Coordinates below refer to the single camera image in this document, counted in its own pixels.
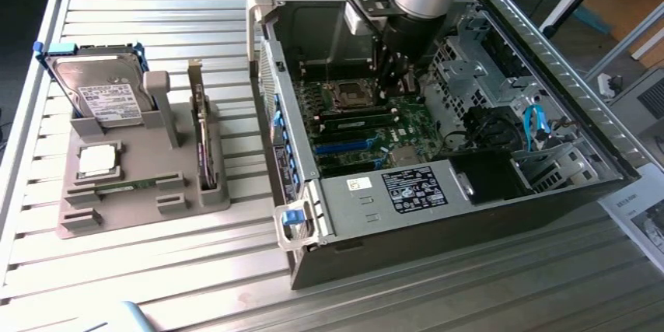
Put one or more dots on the CPU socket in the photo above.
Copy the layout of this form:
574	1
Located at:
349	95

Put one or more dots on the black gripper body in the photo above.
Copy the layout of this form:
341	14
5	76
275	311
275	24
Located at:
413	32

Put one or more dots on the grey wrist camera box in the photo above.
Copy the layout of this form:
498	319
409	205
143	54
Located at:
363	21

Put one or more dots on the grey metal box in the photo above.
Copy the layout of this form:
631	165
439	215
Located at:
641	95

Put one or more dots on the metal disk bay cage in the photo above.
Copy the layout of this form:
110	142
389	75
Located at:
467	75

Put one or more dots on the graphics card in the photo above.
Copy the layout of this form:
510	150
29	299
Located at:
203	130

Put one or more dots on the open black PC case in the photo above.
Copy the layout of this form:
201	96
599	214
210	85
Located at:
467	231

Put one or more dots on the hard disk in blue caddy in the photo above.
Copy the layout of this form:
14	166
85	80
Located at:
102	87

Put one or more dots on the black installed RAM stick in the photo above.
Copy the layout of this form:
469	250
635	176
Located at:
358	122

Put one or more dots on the light blue object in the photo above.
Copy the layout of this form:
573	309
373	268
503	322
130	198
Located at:
119	318

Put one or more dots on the silver CPU chip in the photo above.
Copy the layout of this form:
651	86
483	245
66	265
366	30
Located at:
98	161

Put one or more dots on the printed paper sheet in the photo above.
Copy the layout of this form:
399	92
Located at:
635	223

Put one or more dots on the blue expansion slot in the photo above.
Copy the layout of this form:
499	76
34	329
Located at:
345	146

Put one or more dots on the blue case latch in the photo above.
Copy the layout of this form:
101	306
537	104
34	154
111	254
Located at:
291	217

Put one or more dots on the green motherboard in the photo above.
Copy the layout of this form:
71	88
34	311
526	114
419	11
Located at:
410	126

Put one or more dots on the grey parts rack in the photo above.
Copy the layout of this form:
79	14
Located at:
141	192

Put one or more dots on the white power strip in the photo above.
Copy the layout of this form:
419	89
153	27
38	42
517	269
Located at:
609	85

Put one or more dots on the grey power supply unit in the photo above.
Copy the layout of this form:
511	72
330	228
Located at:
394	196

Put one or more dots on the green RAM stick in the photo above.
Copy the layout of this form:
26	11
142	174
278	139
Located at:
127	186

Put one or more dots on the white framed wooden desk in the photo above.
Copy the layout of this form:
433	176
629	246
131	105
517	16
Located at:
623	1

